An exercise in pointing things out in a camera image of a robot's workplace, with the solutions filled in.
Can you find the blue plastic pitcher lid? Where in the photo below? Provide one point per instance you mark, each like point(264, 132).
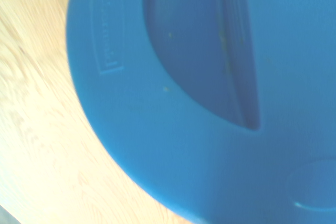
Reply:
point(199, 134)

